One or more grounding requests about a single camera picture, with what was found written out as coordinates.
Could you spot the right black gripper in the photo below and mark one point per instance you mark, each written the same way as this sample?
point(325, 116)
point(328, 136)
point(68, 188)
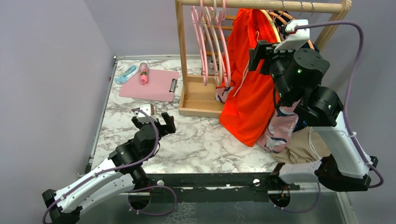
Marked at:
point(259, 52)

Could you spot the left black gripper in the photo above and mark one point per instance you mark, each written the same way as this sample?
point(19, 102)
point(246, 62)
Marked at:
point(169, 128)

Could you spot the orange shorts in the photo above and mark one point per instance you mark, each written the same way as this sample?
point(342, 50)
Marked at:
point(249, 27)

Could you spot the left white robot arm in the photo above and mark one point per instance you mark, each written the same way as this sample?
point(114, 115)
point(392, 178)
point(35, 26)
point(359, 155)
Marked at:
point(120, 172)

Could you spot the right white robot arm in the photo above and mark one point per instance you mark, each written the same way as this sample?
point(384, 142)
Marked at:
point(297, 76)

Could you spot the cream hanger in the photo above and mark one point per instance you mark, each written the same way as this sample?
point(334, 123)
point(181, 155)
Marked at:
point(210, 20)

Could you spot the pink hanger holding shorts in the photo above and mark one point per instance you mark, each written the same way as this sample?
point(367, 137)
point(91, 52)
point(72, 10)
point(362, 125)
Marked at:
point(223, 56)

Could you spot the orange wooden hanger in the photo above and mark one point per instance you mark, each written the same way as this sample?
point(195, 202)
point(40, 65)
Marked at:
point(294, 38)
point(278, 19)

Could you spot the pink shark print shorts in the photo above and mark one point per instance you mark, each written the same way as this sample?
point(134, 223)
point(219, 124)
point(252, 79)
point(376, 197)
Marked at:
point(278, 130)

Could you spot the navy blue garment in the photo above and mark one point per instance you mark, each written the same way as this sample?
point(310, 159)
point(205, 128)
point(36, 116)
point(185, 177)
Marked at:
point(308, 45)

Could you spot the wooden clothes rack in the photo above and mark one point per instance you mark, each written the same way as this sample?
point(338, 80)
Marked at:
point(197, 99)

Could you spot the pink clipboard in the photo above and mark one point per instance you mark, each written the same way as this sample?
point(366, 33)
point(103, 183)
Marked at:
point(161, 86)

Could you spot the pink tube bottle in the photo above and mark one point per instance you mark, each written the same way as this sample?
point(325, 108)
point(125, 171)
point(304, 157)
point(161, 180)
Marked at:
point(143, 73)

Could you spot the light blue package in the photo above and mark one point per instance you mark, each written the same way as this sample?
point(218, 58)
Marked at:
point(123, 77)

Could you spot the beige garment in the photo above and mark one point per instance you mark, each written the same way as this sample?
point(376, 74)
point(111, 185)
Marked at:
point(304, 146)

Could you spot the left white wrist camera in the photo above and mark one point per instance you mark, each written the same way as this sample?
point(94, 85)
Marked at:
point(144, 113)

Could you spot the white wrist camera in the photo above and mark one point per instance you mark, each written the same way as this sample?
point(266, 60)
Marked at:
point(295, 38)
point(144, 113)

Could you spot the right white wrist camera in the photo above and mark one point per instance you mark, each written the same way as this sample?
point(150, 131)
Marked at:
point(295, 38)

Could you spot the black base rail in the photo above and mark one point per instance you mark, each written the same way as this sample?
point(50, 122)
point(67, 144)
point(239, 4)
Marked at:
point(213, 187)

